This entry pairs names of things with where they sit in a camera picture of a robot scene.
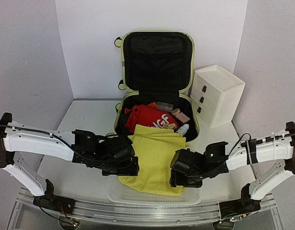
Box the aluminium front mounting rail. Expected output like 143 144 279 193
7 188 283 230

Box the pale green hard-shell suitcase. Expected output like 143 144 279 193
114 31 200 144

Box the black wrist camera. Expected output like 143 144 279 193
97 135 135 162
170 149 204 174

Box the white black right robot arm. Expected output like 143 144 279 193
169 122 295 222

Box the white perforated plastic basket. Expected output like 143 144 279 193
106 175 201 206

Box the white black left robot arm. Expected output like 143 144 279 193
0 112 139 214

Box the white deodorant spray bottle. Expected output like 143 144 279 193
176 124 189 136

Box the red printed t-shirt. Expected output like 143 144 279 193
124 103 179 133

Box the clear plastic rectangular case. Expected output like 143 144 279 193
156 102 174 113

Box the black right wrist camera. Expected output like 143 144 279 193
170 149 204 174

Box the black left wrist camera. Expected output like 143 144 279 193
97 135 135 162

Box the yellow cloth garment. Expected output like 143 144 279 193
118 125 186 196

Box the pink round small container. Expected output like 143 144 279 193
172 108 181 116

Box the white three-drawer storage cabinet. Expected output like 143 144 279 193
190 65 245 128

